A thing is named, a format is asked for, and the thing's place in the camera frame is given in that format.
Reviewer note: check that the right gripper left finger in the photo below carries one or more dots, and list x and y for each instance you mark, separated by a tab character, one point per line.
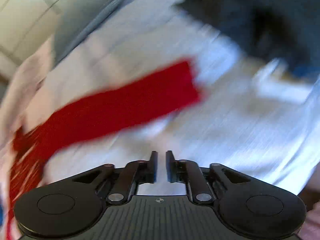
129	178

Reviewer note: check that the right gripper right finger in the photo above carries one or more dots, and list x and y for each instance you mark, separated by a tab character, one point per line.
188	173

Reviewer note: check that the red knit sweater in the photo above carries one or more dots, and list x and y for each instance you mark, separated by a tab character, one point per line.
97	115

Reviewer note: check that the white bed duvet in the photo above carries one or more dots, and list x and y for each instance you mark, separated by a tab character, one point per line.
272	140

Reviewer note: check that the white rolled sock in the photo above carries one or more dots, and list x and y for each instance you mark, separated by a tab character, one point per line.
272	81

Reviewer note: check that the blue garment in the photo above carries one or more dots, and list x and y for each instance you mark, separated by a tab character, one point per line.
305	72

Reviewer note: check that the light blue cushion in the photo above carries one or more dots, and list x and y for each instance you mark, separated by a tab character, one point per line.
80	18

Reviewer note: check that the dark navy garment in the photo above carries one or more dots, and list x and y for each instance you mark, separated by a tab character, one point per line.
266	29

